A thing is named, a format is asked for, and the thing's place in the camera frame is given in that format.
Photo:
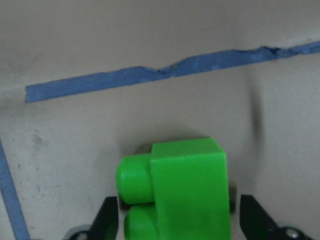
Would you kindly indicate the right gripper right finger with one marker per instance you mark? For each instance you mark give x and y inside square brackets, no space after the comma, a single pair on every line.
[257,224]

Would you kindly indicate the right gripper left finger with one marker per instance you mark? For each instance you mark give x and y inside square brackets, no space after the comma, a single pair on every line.
[106,223]

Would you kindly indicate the green toy block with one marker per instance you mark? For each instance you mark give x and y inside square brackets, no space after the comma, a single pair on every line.
[177,191]

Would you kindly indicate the brown paper table cover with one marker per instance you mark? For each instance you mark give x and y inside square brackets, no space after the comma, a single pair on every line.
[63,153]

